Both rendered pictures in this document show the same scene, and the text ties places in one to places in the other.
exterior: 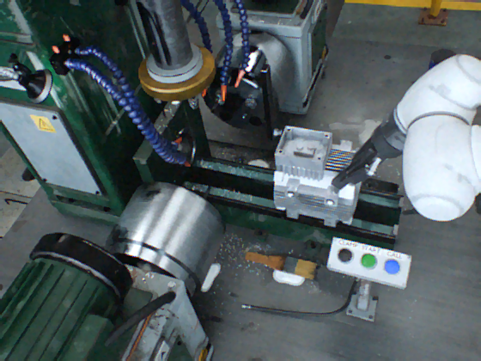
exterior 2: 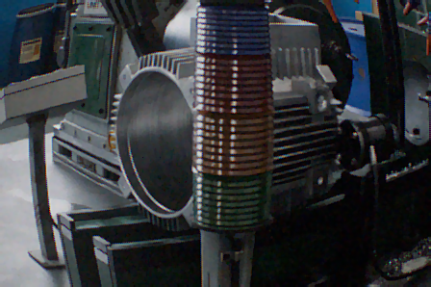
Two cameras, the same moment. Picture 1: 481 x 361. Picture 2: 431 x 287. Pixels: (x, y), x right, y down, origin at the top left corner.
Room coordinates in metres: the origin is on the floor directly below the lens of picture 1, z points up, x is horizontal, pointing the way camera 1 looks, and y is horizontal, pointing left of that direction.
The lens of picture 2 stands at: (1.32, -1.37, 1.31)
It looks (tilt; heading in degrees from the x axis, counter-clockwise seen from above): 14 degrees down; 114
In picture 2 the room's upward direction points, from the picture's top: 1 degrees clockwise
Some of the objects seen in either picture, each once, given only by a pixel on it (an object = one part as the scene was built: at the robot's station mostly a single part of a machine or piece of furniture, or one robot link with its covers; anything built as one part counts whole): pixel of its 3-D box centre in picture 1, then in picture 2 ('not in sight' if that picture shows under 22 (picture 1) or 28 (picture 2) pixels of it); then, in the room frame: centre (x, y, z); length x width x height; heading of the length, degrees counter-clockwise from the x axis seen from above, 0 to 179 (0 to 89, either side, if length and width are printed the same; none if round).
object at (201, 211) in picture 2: not in sight; (232, 195); (0.96, -0.54, 1.05); 0.06 x 0.06 x 0.04
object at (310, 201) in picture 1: (319, 179); (231, 129); (0.81, -0.19, 1.01); 0.20 x 0.19 x 0.19; 63
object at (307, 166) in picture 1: (303, 153); (258, 43); (0.83, -0.16, 1.11); 0.12 x 0.11 x 0.07; 63
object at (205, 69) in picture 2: not in sight; (234, 76); (0.96, -0.54, 1.14); 0.06 x 0.06 x 0.04
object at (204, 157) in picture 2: not in sight; (234, 136); (0.96, -0.54, 1.10); 0.06 x 0.06 x 0.04
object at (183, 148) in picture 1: (184, 152); (416, 101); (0.99, 0.16, 1.01); 0.15 x 0.02 x 0.15; 152
